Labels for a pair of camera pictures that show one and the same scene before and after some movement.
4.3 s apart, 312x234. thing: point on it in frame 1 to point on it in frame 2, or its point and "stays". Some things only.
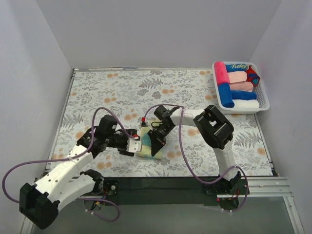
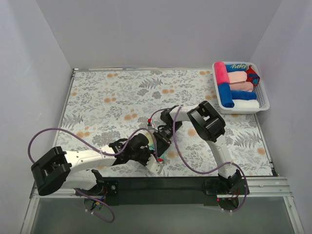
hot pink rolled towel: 221,72 stays
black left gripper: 125,148 to 148,157
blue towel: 225,93 stays
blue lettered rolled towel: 236,67 stays
